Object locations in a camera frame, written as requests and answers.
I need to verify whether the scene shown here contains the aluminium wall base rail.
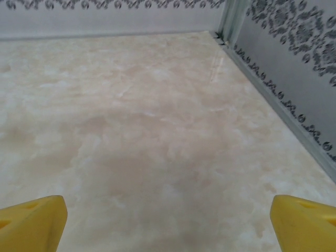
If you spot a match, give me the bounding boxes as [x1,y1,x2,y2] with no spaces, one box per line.
[0,30,220,43]

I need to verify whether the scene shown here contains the aluminium frame post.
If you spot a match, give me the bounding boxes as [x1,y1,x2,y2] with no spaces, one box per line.
[215,0,249,47]

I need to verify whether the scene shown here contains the aluminium side rail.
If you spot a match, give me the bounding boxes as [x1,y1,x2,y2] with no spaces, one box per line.
[224,41,336,171]

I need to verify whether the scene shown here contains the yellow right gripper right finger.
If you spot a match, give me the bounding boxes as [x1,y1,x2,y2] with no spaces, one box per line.
[271,194,336,252]

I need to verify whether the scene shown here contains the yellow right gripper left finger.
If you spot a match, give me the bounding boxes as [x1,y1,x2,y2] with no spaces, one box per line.
[0,195,68,252]

